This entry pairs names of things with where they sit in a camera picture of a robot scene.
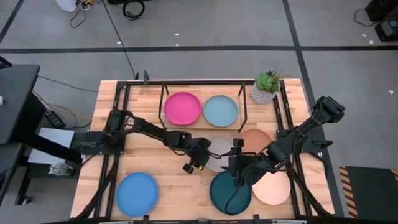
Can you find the light teal plate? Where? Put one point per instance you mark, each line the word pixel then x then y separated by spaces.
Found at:
pixel 220 111

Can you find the dark teal plate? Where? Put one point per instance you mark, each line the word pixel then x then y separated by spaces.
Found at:
pixel 220 193

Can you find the pale grey plate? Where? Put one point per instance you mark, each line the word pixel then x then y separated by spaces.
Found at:
pixel 220 144

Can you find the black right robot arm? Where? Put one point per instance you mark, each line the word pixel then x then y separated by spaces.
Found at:
pixel 298 133

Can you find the terracotta brown plate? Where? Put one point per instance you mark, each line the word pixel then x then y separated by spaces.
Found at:
pixel 253 140

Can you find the wooden shelf with black legs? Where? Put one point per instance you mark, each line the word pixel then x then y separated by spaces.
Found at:
pixel 202 97

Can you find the black metal table frame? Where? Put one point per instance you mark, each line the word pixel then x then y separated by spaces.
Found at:
pixel 186 82

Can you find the black power adapter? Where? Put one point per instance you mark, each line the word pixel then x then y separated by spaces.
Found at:
pixel 55 119

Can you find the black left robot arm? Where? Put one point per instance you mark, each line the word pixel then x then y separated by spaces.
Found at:
pixel 152 127

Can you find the succulent in white pot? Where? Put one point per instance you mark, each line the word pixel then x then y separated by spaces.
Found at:
pixel 264 90

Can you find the black desk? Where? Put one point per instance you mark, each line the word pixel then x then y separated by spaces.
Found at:
pixel 15 93

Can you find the black mat with hazard stripes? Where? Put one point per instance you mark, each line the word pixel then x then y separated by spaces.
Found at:
pixel 370 189

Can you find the black equipment box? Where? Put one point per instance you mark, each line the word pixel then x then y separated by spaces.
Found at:
pixel 388 31

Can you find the white container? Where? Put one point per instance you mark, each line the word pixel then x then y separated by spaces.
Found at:
pixel 66 4

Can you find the yellow tag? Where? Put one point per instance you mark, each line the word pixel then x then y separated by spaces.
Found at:
pixel 201 168

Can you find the blue plate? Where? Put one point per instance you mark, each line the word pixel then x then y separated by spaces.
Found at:
pixel 136 194

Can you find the white sheet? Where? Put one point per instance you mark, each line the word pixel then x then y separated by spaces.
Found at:
pixel 56 137

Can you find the pink plate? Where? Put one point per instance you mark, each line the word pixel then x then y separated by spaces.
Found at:
pixel 183 109

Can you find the black equipment case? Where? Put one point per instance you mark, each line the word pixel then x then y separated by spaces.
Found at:
pixel 382 9

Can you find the dark device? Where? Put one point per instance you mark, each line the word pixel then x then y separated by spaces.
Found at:
pixel 3 63

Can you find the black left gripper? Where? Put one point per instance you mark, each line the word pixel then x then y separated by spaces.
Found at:
pixel 192 149

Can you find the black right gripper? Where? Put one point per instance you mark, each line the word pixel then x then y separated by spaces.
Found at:
pixel 248 165

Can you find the peach plate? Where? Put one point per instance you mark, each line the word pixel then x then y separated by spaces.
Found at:
pixel 273 191

